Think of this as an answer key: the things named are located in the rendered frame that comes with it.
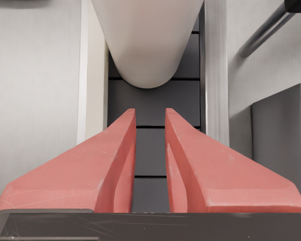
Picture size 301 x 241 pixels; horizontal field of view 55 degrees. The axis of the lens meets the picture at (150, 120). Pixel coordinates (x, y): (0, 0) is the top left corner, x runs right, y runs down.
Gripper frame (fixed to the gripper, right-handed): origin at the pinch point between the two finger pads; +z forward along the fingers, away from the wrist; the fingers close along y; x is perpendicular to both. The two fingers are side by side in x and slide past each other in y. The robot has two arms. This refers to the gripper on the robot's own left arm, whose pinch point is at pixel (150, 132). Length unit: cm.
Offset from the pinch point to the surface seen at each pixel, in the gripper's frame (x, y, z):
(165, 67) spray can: 0.0, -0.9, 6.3
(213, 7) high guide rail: -3.6, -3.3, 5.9
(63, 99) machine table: 6.9, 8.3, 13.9
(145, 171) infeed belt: 8.6, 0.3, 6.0
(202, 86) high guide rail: -0.2, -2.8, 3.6
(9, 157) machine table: 11.0, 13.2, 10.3
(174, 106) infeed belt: 4.8, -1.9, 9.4
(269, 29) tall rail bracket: -0.4, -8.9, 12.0
